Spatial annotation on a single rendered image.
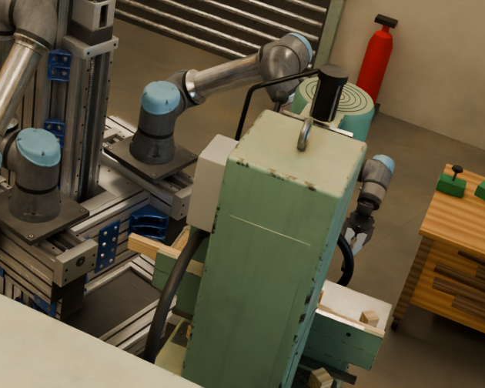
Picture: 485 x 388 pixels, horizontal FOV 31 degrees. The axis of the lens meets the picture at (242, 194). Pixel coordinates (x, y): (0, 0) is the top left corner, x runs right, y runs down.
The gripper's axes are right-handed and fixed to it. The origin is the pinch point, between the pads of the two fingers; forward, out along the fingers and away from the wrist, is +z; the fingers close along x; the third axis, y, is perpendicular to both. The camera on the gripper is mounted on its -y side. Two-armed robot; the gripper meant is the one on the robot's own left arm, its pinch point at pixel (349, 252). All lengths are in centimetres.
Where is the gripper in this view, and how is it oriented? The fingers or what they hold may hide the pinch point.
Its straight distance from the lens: 255.9
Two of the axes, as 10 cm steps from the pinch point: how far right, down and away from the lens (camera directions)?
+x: -9.3, -3.3, 1.8
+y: 0.0, 4.7, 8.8
